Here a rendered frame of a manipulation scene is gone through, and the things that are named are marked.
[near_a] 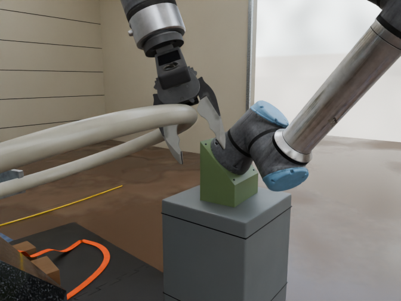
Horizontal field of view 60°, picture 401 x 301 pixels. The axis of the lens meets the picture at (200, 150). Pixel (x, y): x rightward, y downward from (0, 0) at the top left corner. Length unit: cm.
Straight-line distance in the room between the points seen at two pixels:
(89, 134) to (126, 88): 718
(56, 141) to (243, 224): 93
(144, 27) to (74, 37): 722
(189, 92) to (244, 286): 90
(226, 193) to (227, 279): 31
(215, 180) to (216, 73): 476
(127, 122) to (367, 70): 75
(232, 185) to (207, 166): 13
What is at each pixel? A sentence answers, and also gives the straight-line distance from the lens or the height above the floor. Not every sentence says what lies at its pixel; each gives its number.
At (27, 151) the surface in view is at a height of 126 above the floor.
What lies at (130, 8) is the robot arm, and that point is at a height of 144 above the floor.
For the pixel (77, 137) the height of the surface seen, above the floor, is 127.
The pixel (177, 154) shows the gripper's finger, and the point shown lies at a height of 121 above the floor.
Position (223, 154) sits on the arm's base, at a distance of 134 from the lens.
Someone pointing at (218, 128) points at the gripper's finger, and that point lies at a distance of 58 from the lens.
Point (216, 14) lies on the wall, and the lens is 614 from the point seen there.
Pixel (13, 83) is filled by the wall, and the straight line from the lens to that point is 713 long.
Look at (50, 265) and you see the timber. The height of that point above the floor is 15.
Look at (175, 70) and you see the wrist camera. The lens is 51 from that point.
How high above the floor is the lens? 133
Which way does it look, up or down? 11 degrees down
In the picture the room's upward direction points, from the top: straight up
